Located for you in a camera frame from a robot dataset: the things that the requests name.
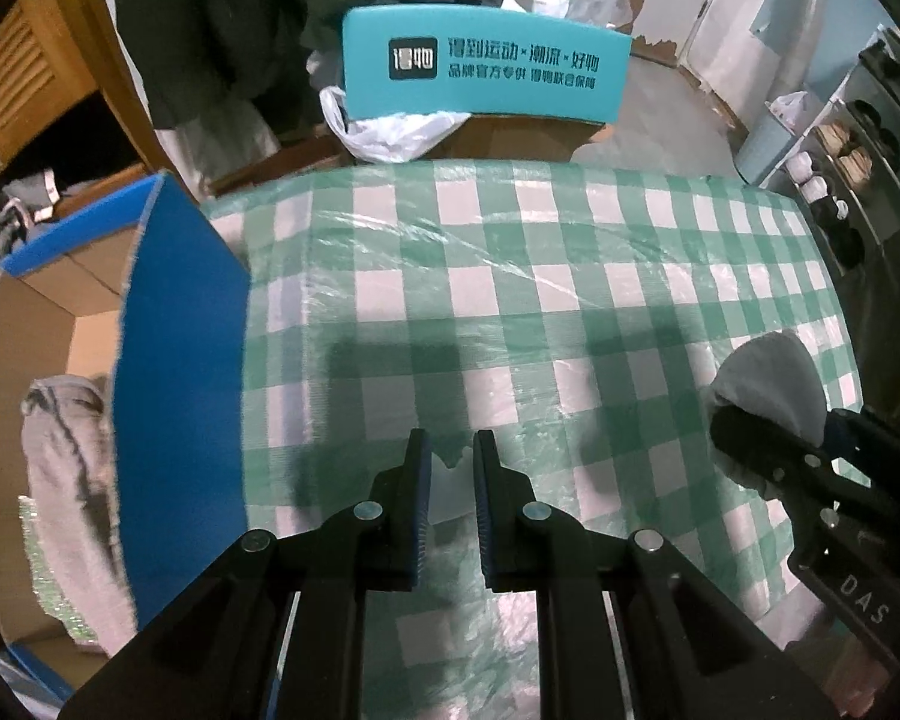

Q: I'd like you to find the grey clothes pile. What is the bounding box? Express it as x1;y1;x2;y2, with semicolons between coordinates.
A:
0;169;61;263

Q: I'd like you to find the dark hanging coat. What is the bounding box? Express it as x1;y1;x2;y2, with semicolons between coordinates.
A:
115;0;504;138

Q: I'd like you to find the wooden louvered cabinet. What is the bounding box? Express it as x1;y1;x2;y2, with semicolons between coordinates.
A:
0;0;172;172

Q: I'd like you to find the grey fleece slipper sock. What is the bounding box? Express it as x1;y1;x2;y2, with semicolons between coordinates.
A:
20;376;137;656

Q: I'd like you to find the light blue trash bin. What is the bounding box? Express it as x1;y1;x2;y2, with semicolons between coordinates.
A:
733;110;793;184

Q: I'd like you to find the white sock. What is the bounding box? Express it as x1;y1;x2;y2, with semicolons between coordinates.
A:
702;330;829;503

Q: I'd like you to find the person's right hand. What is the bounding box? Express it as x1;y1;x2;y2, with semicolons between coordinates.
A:
824;629;900;718

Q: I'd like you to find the green white checkered tablecloth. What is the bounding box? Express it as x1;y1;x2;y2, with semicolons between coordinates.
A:
201;157;865;720

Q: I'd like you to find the blue cardboard storage box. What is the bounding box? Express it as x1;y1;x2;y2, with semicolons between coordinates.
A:
0;172;250;699

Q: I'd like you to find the small white plastic piece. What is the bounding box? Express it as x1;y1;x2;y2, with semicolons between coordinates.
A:
427;447;476;525

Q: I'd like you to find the shoe rack with shoes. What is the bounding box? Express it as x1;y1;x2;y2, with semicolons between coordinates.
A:
761;26;900;277

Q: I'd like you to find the white plastic bag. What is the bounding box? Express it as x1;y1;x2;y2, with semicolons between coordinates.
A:
318;86;471;164

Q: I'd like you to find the teal printed shoe box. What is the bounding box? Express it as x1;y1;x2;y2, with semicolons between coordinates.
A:
343;5;631;124

